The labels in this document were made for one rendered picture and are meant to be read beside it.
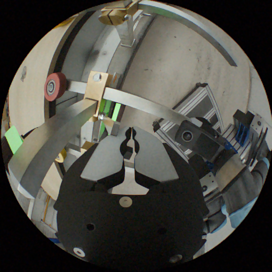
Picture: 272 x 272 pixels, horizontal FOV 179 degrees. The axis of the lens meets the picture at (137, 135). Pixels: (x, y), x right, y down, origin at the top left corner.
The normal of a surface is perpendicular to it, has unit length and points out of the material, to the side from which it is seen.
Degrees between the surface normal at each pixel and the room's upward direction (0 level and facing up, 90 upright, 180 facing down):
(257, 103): 90
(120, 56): 0
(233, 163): 90
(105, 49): 0
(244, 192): 90
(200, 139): 30
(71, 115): 90
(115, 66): 0
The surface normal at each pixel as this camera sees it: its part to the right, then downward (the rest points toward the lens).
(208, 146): -0.47, 0.33
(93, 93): 0.02, 0.52
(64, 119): 0.34, -0.81
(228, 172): -0.91, -0.35
